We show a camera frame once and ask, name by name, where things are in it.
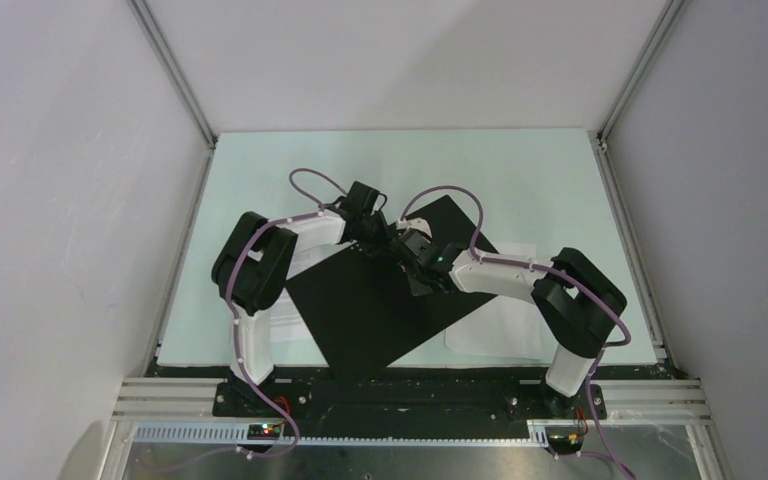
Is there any red folder black inside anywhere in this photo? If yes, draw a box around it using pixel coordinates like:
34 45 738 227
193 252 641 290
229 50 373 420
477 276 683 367
285 194 501 382

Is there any printed paper sheet top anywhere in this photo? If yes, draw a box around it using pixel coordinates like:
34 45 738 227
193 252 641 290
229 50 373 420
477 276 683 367
270 253 314 343

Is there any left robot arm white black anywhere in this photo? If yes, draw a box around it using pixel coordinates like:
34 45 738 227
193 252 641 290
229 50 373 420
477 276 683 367
211 181 390 417

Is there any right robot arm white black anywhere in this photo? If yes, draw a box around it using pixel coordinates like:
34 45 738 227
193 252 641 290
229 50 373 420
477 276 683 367
390 221 631 418

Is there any white paper sheet right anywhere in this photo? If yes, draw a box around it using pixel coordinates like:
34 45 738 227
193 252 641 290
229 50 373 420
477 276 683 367
444 244 543 360

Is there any left circuit board with leds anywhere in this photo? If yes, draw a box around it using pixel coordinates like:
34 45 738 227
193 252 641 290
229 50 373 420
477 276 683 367
246 423 283 440

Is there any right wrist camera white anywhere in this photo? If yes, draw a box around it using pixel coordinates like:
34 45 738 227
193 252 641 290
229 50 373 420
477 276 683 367
396 218 433 240

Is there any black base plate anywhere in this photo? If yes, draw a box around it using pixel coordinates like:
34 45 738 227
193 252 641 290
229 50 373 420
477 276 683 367
148 366 667 439

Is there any right aluminium frame post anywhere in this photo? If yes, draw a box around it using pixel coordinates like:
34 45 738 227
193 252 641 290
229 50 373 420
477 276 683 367
595 0 690 154

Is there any aluminium frame post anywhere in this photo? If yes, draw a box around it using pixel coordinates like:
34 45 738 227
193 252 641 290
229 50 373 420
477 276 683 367
125 0 218 146
595 0 690 154

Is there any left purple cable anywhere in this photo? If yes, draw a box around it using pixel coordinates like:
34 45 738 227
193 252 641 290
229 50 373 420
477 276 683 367
223 168 302 465

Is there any right circuit board with wires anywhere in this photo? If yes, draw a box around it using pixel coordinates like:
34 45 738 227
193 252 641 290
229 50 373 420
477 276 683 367
546 432 587 457

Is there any grey slotted cable duct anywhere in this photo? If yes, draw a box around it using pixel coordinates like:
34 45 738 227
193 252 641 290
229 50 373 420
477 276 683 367
132 422 548 448

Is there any left aluminium frame post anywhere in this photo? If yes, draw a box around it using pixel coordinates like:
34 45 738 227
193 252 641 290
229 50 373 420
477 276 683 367
125 0 218 146

